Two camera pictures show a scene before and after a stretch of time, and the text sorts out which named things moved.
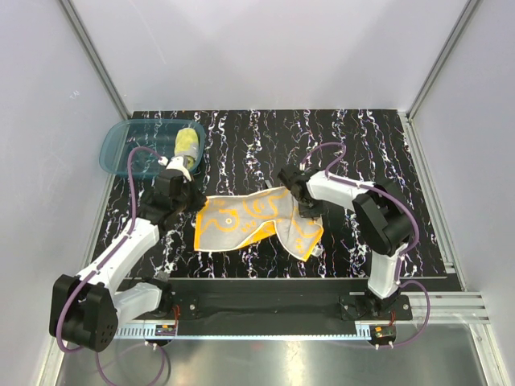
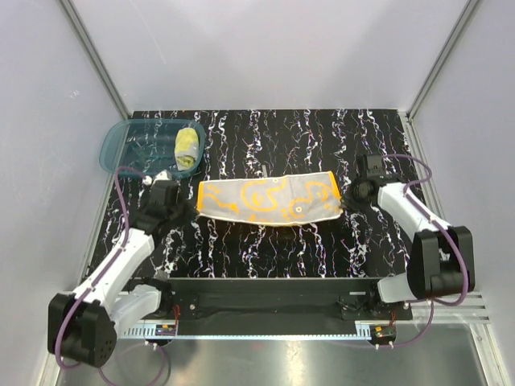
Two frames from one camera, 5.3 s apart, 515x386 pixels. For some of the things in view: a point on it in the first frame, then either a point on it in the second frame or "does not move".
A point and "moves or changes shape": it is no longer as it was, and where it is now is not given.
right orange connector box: x=382 y=334 does not move
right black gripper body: x=310 y=209 to x=354 y=200
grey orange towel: x=233 y=221 moves or changes shape
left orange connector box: x=165 y=330 does not move
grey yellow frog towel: x=187 y=145 does not move
